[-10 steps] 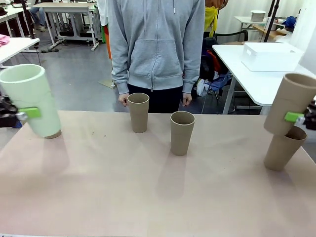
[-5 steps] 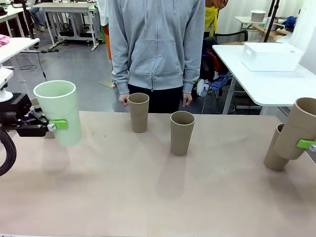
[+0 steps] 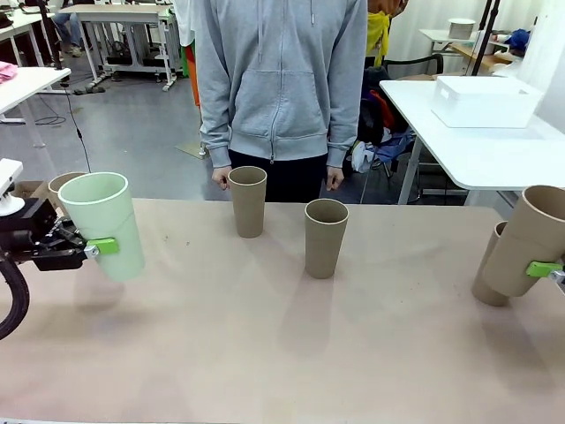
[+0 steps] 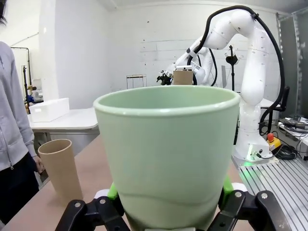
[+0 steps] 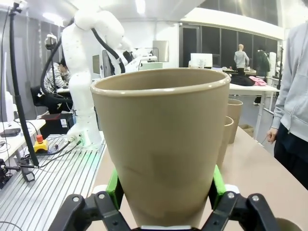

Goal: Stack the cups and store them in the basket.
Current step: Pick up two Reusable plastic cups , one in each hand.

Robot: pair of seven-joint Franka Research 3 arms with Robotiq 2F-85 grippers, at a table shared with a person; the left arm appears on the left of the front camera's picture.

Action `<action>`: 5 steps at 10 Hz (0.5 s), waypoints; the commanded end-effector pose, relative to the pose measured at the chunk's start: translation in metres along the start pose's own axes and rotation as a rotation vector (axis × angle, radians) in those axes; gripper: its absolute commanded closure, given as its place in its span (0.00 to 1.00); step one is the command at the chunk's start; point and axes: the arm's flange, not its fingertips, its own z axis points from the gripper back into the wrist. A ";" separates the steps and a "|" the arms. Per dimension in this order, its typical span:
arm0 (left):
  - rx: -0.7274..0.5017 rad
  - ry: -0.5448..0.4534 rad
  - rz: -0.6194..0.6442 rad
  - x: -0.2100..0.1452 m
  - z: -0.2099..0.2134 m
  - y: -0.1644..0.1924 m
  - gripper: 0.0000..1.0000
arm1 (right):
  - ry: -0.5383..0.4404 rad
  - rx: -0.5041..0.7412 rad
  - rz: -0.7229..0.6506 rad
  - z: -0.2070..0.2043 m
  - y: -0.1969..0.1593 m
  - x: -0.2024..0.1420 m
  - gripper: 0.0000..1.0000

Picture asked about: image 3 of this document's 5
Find white garment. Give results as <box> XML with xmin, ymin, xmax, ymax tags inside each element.
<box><xmin>174</xmin><ymin>0</ymin><xmax>199</xmax><ymax>48</ymax></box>

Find black tripod pole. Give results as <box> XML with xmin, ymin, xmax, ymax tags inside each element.
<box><xmin>470</xmin><ymin>0</ymin><xmax>502</xmax><ymax>77</ymax></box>

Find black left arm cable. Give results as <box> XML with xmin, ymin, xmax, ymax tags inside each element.
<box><xmin>0</xmin><ymin>258</ymin><xmax>32</xmax><ymax>341</ymax></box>

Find person in yellow top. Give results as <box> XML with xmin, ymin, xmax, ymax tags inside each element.
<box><xmin>365</xmin><ymin>0</ymin><xmax>408</xmax><ymax>68</ymax></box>

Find orange trousers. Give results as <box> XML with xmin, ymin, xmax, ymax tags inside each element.
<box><xmin>186</xmin><ymin>46</ymin><xmax>203</xmax><ymax>108</ymax></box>

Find black office chair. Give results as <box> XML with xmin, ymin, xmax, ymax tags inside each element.
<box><xmin>381</xmin><ymin>52</ymin><xmax>445</xmax><ymax>81</ymax></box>

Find person in grey hoodie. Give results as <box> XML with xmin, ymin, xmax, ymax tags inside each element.
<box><xmin>196</xmin><ymin>0</ymin><xmax>369</xmax><ymax>204</ymax></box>

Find thin black floor cable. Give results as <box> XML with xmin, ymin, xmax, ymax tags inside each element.
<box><xmin>34</xmin><ymin>82</ymin><xmax>94</xmax><ymax>174</ymax></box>

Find green garment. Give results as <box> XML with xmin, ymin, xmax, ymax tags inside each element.
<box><xmin>180</xmin><ymin>42</ymin><xmax>198</xmax><ymax>79</ymax></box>

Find blue cap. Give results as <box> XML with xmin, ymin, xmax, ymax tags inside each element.
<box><xmin>505</xmin><ymin>28</ymin><xmax>531</xmax><ymax>49</ymax></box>

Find pale green cup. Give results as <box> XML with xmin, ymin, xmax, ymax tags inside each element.
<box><xmin>56</xmin><ymin>171</ymin><xmax>147</xmax><ymax>284</ymax></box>

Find round grey box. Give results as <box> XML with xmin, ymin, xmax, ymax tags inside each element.
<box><xmin>448</xmin><ymin>17</ymin><xmax>477</xmax><ymax>40</ymax></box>

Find flat mannequin stand base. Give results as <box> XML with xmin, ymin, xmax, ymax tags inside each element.
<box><xmin>175</xmin><ymin>140</ymin><xmax>209</xmax><ymax>160</ymax></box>

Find tall brown cup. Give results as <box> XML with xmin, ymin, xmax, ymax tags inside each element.
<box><xmin>304</xmin><ymin>198</ymin><xmax>350</xmax><ymax>280</ymax></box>
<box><xmin>227</xmin><ymin>165</ymin><xmax>268</xmax><ymax>239</ymax></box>
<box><xmin>470</xmin><ymin>220</ymin><xmax>513</xmax><ymax>308</ymax></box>
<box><xmin>480</xmin><ymin>185</ymin><xmax>565</xmax><ymax>298</ymax></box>
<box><xmin>47</xmin><ymin>171</ymin><xmax>89</xmax><ymax>218</ymax></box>

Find person's right forearm grey sleeve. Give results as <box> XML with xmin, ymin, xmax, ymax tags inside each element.
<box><xmin>199</xmin><ymin>87</ymin><xmax>234</xmax><ymax>170</ymax></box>

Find person's left hand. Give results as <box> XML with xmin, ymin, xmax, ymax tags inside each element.
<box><xmin>325</xmin><ymin>169</ymin><xmax>346</xmax><ymax>193</ymax></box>

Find large white side table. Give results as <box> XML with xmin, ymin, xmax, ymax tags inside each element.
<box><xmin>378</xmin><ymin>79</ymin><xmax>565</xmax><ymax>207</ymax></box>

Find white shelf desk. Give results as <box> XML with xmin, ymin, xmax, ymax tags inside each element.
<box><xmin>418</xmin><ymin>28</ymin><xmax>513</xmax><ymax>55</ymax></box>

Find white table with pink cloth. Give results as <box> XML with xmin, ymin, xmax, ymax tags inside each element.
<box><xmin>0</xmin><ymin>65</ymin><xmax>72</xmax><ymax>149</ymax></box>

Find white metal-legged table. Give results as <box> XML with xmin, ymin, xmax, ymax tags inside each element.
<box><xmin>58</xmin><ymin>3</ymin><xmax>178</xmax><ymax>93</ymax></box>

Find seated person in jeans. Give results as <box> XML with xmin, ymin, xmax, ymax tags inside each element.
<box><xmin>51</xmin><ymin>11</ymin><xmax>86</xmax><ymax>58</ymax></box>

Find person's left forearm grey sleeve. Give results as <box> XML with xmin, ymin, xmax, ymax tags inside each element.
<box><xmin>326</xmin><ymin>87</ymin><xmax>366</xmax><ymax>170</ymax></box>

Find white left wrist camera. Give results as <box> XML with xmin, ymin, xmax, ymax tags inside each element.
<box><xmin>0</xmin><ymin>158</ymin><xmax>26</xmax><ymax>218</ymax></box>

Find person's right hand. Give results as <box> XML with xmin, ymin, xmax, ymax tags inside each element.
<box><xmin>211</xmin><ymin>167</ymin><xmax>234</xmax><ymax>192</ymax></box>

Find black stand pole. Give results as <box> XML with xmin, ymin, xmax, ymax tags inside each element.
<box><xmin>37</xmin><ymin>0</ymin><xmax>66</xmax><ymax>72</ymax></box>

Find white plastic basket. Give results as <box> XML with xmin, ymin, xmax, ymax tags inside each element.
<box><xmin>430</xmin><ymin>74</ymin><xmax>545</xmax><ymax>130</ymax></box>

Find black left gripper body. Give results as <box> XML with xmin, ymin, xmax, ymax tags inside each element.
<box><xmin>0</xmin><ymin>198</ymin><xmax>88</xmax><ymax>273</ymax></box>

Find pile of coloured clothes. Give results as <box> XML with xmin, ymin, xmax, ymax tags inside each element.
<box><xmin>351</xmin><ymin>87</ymin><xmax>418</xmax><ymax>176</ymax></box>

